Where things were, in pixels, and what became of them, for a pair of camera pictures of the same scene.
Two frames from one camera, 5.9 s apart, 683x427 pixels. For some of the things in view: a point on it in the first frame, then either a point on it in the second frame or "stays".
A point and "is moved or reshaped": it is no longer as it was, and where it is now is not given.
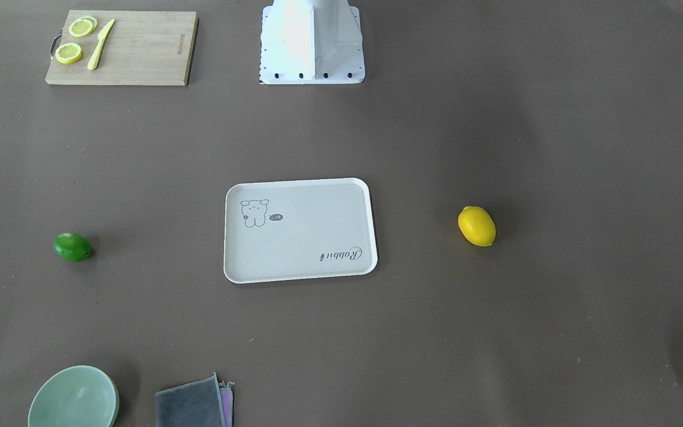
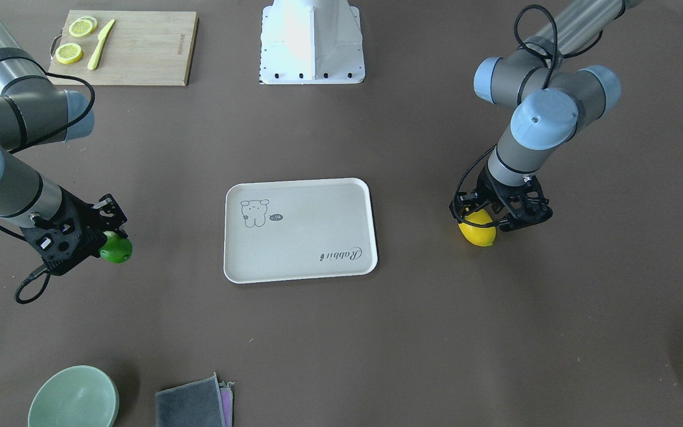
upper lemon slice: x=82 y=26 stays
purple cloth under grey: x=226 y=389 stays
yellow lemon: x=476 y=226 stays
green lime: x=71 y=247 is moved or reshaped
